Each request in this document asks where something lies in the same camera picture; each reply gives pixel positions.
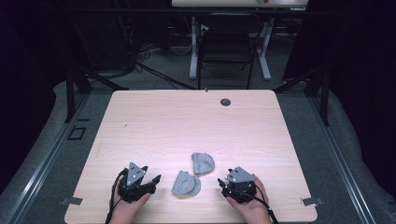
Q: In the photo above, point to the white-legged desk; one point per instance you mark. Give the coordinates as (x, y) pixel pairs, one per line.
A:
(236, 2)

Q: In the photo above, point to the grey metal table bracket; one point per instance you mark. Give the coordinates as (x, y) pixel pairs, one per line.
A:
(72, 201)
(312, 201)

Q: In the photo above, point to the grey sock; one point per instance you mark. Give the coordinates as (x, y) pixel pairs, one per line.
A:
(186, 185)
(203, 163)

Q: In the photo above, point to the aluminium floor rail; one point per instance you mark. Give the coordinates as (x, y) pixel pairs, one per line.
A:
(46, 161)
(339, 161)

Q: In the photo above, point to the person's right hand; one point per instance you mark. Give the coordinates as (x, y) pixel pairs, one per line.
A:
(252, 210)

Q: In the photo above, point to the black metal stand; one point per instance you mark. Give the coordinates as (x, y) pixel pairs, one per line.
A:
(71, 93)
(323, 96)

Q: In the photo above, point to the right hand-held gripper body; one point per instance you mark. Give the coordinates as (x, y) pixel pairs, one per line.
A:
(239, 186)

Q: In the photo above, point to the person's left hand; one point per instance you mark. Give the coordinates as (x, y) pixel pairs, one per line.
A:
(127, 210)

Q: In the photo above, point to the black chair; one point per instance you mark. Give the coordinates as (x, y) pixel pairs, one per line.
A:
(225, 43)

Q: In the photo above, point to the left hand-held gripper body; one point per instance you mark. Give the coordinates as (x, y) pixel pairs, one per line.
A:
(134, 189)

